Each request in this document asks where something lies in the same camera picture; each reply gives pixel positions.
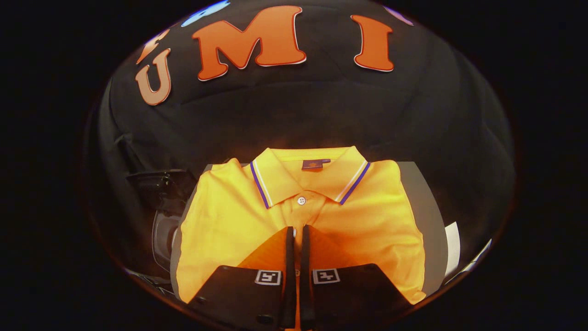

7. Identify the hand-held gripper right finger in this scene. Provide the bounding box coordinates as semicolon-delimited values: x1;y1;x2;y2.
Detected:
300;224;413;331

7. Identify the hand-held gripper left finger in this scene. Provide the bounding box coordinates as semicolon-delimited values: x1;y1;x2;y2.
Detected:
187;225;297;331

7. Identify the yellow polo shirt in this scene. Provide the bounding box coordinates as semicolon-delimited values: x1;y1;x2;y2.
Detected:
176;146;427;331

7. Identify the grey washing machine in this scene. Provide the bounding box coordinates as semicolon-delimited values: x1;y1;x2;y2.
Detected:
124;202;184;295

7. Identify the dark glass washing machine lid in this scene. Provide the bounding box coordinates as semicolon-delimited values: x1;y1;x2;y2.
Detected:
126;169;199;217

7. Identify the grey topped white cabinet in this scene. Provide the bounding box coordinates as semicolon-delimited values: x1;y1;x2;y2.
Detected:
169;159;461;304

